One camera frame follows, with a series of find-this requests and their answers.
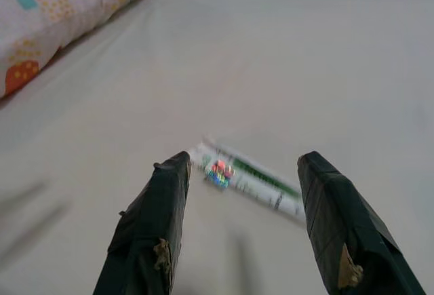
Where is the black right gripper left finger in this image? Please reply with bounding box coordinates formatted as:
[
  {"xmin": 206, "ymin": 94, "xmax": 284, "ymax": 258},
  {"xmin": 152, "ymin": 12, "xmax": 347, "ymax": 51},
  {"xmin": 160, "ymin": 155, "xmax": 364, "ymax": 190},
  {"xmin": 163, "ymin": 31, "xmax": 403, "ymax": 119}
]
[{"xmin": 92, "ymin": 151, "xmax": 193, "ymax": 295}]

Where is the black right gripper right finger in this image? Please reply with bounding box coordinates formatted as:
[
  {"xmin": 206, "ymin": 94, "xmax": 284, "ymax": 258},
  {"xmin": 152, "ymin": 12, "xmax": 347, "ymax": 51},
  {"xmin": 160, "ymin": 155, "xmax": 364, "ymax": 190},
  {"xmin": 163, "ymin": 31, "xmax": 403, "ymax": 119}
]
[{"xmin": 297, "ymin": 151, "xmax": 427, "ymax": 295}]

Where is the small white green tube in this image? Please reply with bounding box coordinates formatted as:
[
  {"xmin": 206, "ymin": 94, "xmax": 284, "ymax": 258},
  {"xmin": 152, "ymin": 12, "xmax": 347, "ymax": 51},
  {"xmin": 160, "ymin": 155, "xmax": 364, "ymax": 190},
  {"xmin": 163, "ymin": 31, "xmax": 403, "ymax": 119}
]
[{"xmin": 189, "ymin": 135, "xmax": 308, "ymax": 228}]

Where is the pink patterned pillow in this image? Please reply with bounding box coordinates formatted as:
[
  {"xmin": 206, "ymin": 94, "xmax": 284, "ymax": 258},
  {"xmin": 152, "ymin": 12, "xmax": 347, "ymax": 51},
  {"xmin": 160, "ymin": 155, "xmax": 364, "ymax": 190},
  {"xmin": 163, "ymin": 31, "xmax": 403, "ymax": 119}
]
[{"xmin": 0, "ymin": 0, "xmax": 163, "ymax": 100}]

